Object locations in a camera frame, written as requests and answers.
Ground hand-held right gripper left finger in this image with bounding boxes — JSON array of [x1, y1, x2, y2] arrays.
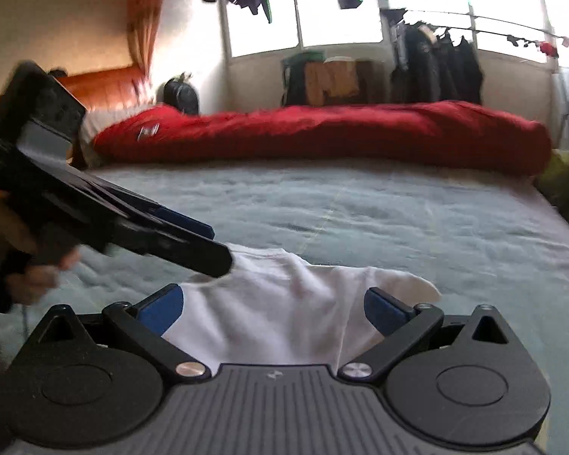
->
[[38, 283, 212, 382]]

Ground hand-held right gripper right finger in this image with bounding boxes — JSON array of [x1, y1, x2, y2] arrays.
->
[[338, 287, 510, 382]]

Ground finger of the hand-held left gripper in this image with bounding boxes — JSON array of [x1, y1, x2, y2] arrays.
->
[[122, 193, 215, 243], [108, 225, 234, 279]]

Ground white printed t-shirt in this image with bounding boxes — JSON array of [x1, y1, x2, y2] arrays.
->
[[163, 246, 443, 366]]

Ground person's left hand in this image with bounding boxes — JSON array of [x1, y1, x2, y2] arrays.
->
[[0, 191, 82, 305]]

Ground grey pillow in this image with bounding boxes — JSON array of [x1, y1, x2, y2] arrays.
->
[[76, 104, 143, 169]]

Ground teal plaid bed blanket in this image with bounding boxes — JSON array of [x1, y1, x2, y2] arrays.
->
[[0, 158, 569, 437]]

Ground wooden headboard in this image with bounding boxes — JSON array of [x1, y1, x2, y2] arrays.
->
[[0, 65, 148, 124]]

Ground black backpack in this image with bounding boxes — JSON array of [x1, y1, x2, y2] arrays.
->
[[163, 73, 200, 115]]

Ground orange curtain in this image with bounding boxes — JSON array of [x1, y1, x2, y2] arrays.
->
[[126, 0, 167, 100]]

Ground red quilt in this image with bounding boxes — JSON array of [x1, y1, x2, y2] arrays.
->
[[92, 99, 553, 176]]

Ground green box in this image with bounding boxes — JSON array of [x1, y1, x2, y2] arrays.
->
[[281, 52, 325, 68]]

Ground orange cloth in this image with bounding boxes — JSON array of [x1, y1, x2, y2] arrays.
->
[[306, 59, 361, 105]]

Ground yellow-green bag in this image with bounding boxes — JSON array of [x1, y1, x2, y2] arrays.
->
[[536, 149, 569, 221]]

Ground large window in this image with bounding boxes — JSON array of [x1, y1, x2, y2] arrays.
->
[[223, 0, 569, 64]]

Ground hanging dark jackets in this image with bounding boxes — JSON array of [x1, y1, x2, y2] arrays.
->
[[390, 21, 484, 105]]

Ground metal drying rack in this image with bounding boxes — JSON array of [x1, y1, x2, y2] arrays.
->
[[379, 7, 569, 152]]

